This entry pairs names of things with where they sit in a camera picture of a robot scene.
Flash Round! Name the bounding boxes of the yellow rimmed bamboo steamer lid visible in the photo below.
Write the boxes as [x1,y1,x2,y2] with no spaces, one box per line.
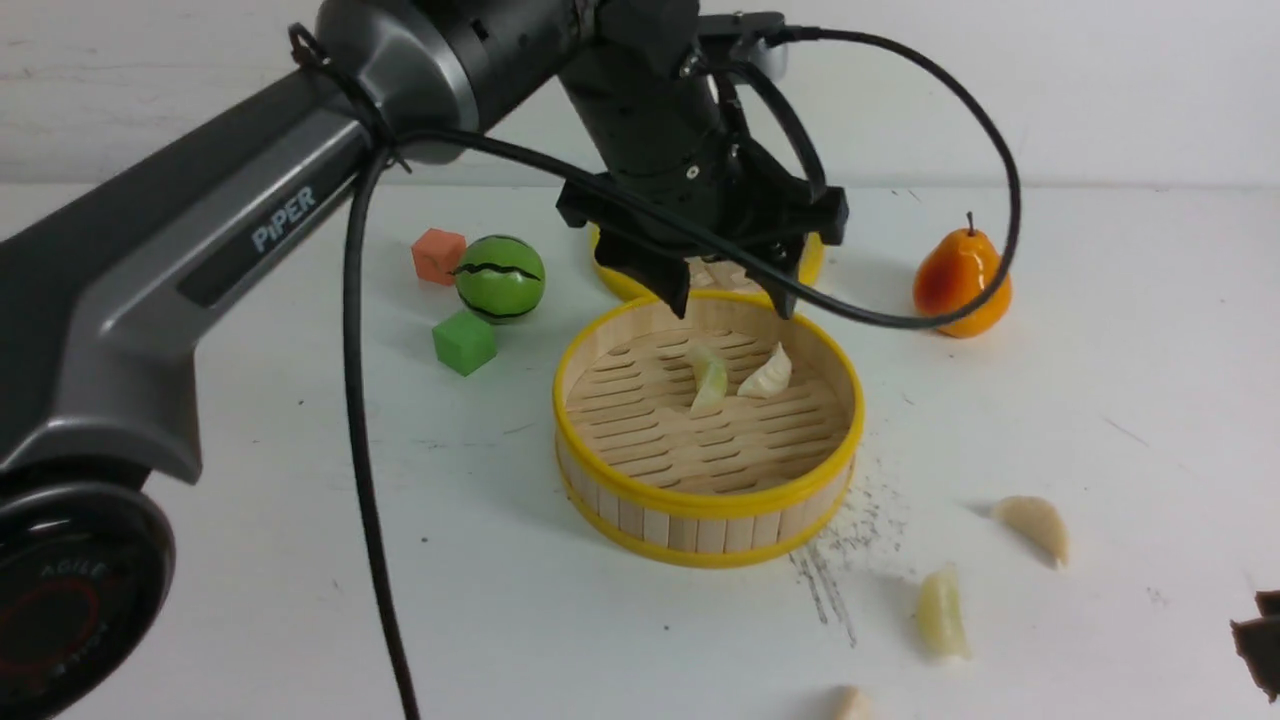
[588,224,826,302]

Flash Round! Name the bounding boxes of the green striped toy ball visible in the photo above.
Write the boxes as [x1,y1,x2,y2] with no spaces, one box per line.
[453,234,547,323]

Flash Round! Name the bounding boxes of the green foam cube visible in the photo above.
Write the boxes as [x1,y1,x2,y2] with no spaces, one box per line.
[431,309,498,377]

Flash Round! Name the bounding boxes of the orange toy pear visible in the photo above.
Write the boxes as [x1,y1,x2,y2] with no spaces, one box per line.
[911,211,1012,340]

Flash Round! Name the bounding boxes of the cream toy dumpling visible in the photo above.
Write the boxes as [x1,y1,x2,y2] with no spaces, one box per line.
[829,685,874,720]

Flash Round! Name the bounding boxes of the pale green toy dumpling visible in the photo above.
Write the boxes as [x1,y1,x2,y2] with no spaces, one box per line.
[685,345,728,416]

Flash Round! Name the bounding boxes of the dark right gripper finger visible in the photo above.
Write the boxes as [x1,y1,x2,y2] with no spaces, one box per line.
[1230,591,1279,703]

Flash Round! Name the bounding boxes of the orange foam cube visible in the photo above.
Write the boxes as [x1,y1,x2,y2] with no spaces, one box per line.
[411,228,468,287]

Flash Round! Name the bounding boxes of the beige toy dumpling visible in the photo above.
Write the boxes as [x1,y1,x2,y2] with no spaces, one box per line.
[989,495,1071,569]

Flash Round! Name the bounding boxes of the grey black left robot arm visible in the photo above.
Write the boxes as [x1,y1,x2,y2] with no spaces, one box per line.
[1,1,849,719]

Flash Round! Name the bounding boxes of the pale yellow toy dumpling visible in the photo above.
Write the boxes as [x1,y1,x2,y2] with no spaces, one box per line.
[915,562,972,660]

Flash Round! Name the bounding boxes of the white toy dumpling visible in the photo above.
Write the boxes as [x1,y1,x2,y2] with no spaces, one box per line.
[736,342,794,400]

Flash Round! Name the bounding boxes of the yellow rimmed bamboo steamer tray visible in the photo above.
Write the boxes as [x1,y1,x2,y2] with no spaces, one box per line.
[552,291,865,568]

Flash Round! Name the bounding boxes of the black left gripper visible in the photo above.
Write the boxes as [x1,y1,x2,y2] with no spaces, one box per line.
[559,1,849,319]

